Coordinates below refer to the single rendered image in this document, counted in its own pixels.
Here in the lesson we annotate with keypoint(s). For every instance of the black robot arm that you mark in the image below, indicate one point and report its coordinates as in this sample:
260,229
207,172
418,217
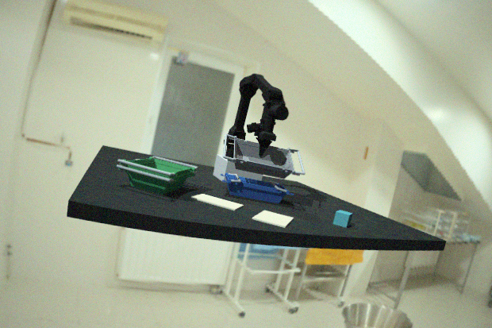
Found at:
274,107

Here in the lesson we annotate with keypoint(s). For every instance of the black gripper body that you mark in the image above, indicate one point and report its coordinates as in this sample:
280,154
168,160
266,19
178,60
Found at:
267,133

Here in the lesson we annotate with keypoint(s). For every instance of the small teal block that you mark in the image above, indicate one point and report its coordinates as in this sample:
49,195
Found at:
342,218

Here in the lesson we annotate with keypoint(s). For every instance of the blue plastic tray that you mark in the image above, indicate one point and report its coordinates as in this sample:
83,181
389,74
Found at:
255,189

